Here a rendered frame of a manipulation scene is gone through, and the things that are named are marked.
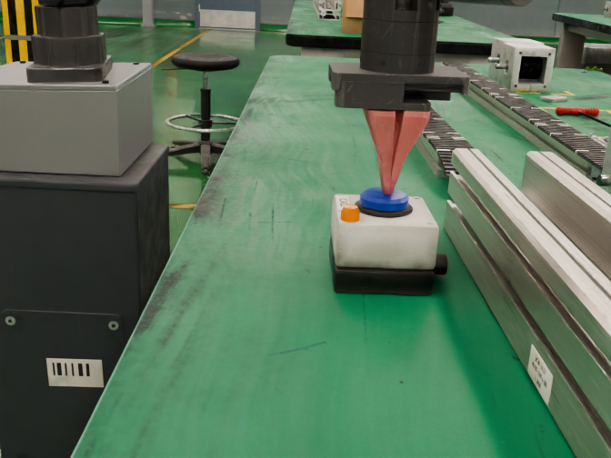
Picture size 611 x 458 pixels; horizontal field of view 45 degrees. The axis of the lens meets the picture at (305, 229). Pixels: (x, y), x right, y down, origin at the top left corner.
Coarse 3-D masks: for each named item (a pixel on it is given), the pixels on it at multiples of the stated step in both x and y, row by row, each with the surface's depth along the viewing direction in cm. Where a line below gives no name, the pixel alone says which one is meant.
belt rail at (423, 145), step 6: (420, 138) 105; (420, 144) 105; (426, 144) 100; (420, 150) 105; (426, 150) 103; (432, 150) 96; (426, 156) 100; (432, 156) 99; (426, 162) 100; (432, 162) 96; (438, 162) 93; (432, 168) 96; (438, 168) 94; (438, 174) 93; (444, 174) 94
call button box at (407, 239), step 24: (336, 216) 59; (360, 216) 59; (384, 216) 59; (408, 216) 59; (432, 216) 60; (336, 240) 58; (360, 240) 58; (384, 240) 58; (408, 240) 58; (432, 240) 58; (336, 264) 59; (360, 264) 58; (384, 264) 58; (408, 264) 58; (432, 264) 59; (336, 288) 59; (360, 288) 59; (384, 288) 59; (408, 288) 59; (432, 288) 59
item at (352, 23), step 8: (344, 0) 277; (352, 0) 276; (360, 0) 275; (344, 8) 278; (352, 8) 275; (360, 8) 275; (344, 16) 279; (352, 16) 275; (360, 16) 275; (344, 24) 280; (352, 24) 280; (360, 24) 280; (344, 32) 281; (352, 32) 281; (360, 32) 281
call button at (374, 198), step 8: (368, 192) 61; (376, 192) 61; (400, 192) 61; (360, 200) 60; (368, 200) 59; (376, 200) 59; (384, 200) 59; (392, 200) 59; (400, 200) 59; (408, 200) 60; (376, 208) 59; (384, 208) 59; (392, 208) 59; (400, 208) 59
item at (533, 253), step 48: (480, 192) 61; (528, 192) 71; (576, 192) 60; (480, 240) 61; (528, 240) 49; (576, 240) 59; (480, 288) 60; (528, 288) 49; (576, 288) 41; (528, 336) 48; (576, 336) 41; (576, 384) 42; (576, 432) 40
